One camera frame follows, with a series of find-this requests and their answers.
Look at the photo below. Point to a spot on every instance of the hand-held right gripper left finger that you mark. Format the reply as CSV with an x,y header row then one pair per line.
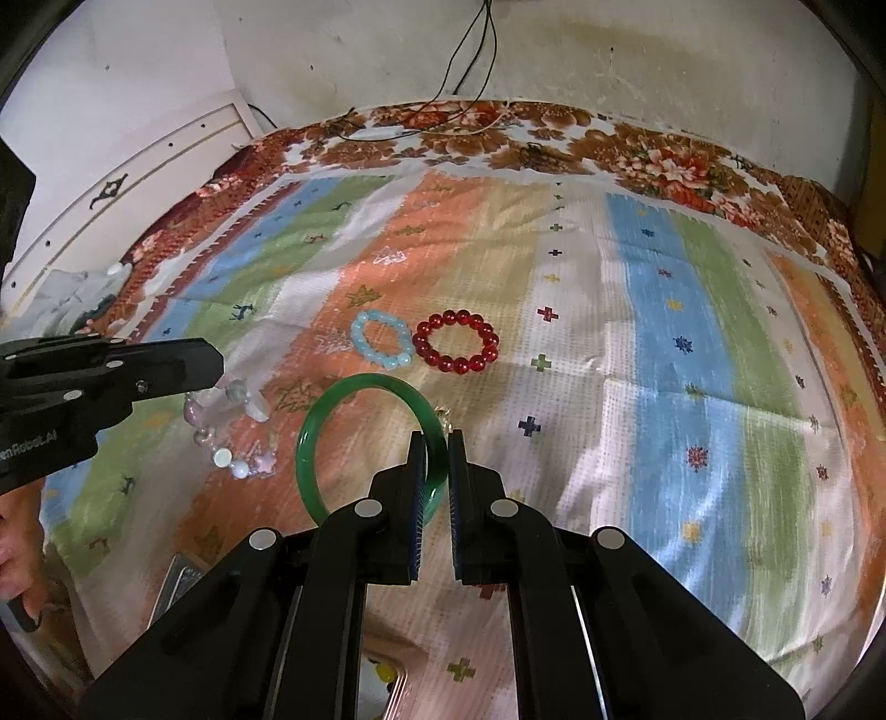
x,y
417,512

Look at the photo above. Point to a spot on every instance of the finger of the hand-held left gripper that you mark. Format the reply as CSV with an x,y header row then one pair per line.
x,y
173,367

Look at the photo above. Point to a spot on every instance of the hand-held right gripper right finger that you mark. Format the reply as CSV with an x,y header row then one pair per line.
x,y
453,512

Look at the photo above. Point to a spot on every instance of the green jade bangle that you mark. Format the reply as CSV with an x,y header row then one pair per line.
x,y
304,450

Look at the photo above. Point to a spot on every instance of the silver metal tin box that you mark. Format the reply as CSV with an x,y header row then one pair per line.
x,y
181,581

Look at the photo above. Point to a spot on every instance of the person's left hand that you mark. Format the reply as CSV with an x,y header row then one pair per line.
x,y
17,540

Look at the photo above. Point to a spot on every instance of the grey crumpled clothes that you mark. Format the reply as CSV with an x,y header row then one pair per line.
x,y
69,294

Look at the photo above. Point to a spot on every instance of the white headboard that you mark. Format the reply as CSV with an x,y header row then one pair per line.
x,y
138,159

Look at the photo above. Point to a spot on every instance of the striped pastel cloth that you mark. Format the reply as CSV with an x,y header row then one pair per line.
x,y
650,346

